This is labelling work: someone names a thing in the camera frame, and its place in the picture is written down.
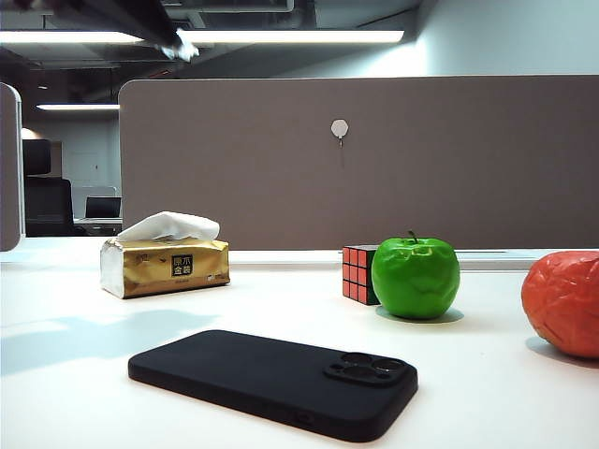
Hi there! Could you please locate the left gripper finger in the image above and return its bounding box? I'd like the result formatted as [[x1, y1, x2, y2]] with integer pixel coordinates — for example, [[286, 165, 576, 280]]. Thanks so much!
[[49, 0, 200, 62]]

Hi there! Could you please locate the green apple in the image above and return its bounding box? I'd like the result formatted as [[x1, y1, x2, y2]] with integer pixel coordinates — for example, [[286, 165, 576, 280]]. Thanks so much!
[[372, 229, 461, 321]]

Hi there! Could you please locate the orange round fruit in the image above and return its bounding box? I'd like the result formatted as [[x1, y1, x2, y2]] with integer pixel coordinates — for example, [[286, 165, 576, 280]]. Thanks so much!
[[520, 250, 599, 360]]

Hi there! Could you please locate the Rubik's cube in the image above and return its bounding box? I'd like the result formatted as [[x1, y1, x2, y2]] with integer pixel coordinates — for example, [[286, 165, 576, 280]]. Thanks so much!
[[342, 243, 381, 307]]

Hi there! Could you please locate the short ceiling light strip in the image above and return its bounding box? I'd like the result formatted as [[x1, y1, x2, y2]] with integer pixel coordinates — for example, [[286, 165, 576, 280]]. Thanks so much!
[[36, 103, 121, 112]]

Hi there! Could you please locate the long ceiling light strip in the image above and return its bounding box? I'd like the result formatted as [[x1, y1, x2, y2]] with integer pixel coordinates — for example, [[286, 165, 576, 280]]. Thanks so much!
[[0, 29, 406, 47]]

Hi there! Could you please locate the dark background cabinet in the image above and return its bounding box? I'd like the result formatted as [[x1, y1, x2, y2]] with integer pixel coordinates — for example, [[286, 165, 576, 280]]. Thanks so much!
[[22, 138, 63, 178]]

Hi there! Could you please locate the background laptop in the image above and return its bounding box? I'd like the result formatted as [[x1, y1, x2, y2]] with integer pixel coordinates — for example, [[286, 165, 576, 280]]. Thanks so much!
[[84, 196, 123, 220]]

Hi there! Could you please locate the narrow brown desk partition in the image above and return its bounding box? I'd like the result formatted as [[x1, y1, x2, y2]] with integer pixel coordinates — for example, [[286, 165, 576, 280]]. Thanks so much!
[[0, 81, 24, 253]]

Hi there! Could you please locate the black office chair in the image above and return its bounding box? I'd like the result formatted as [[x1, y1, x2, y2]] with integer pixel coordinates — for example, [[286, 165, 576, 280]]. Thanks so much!
[[23, 176, 76, 238]]

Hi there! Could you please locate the white tissue sheet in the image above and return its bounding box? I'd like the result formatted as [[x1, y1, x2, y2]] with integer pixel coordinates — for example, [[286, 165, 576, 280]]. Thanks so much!
[[116, 210, 221, 243]]

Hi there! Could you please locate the wide brown desk partition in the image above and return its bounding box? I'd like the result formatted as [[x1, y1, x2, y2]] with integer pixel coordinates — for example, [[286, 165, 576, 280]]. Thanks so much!
[[118, 75, 599, 253]]

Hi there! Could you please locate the gold tissue pack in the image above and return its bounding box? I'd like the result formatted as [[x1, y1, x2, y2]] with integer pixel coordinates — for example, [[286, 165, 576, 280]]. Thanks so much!
[[99, 237, 231, 300]]

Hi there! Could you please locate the black smartphone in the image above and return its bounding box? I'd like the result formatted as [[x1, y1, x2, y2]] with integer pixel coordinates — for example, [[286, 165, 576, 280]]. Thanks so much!
[[127, 329, 419, 444]]

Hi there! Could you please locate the white wall hook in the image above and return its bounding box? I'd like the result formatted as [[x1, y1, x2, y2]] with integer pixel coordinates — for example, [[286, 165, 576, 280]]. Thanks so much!
[[329, 119, 350, 169]]

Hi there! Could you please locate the desk cable slot cover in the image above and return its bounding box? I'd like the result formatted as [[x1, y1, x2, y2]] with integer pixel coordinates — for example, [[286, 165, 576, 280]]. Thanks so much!
[[458, 255, 534, 272]]

